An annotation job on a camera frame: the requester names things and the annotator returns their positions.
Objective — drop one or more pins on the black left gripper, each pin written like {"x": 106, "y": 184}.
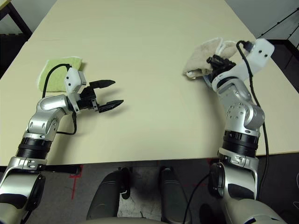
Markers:
{"x": 87, "y": 100}

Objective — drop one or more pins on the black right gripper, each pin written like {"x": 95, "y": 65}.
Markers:
{"x": 222, "y": 65}

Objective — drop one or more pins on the beige towel with white trim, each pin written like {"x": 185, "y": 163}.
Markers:
{"x": 201, "y": 58}

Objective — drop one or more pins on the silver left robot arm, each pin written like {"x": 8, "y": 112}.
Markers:
{"x": 44, "y": 112}

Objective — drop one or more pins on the folded green towel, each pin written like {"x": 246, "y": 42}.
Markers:
{"x": 56, "y": 79}

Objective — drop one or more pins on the black table foot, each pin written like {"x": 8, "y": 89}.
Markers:
{"x": 60, "y": 168}

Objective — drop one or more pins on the dark grey robot left leg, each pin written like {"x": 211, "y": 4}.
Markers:
{"x": 105, "y": 198}

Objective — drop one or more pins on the dark grey robot leg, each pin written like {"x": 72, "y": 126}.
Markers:
{"x": 174, "y": 198}
{"x": 105, "y": 198}

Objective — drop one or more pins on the dark grey robot right leg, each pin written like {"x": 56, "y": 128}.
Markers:
{"x": 174, "y": 198}

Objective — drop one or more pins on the beige robot torso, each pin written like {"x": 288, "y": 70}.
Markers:
{"x": 140, "y": 221}

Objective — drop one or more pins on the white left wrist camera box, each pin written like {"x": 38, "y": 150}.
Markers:
{"x": 72, "y": 81}

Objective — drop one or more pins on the side table with black frame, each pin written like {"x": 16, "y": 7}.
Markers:
{"x": 21, "y": 18}

